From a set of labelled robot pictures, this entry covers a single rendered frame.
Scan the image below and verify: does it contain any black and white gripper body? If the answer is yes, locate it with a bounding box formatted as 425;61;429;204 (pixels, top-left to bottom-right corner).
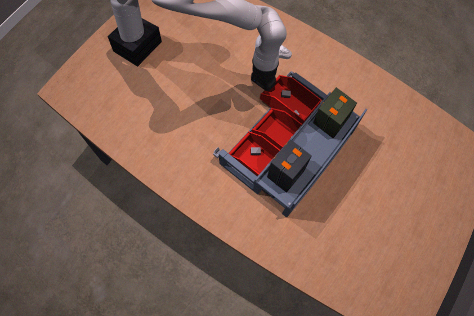
251;45;292;91

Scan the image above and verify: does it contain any black case with orange latches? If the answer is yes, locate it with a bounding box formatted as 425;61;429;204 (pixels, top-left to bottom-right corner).
267;140;312;192

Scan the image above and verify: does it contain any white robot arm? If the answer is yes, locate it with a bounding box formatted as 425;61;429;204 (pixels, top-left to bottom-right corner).
110;0;287;61

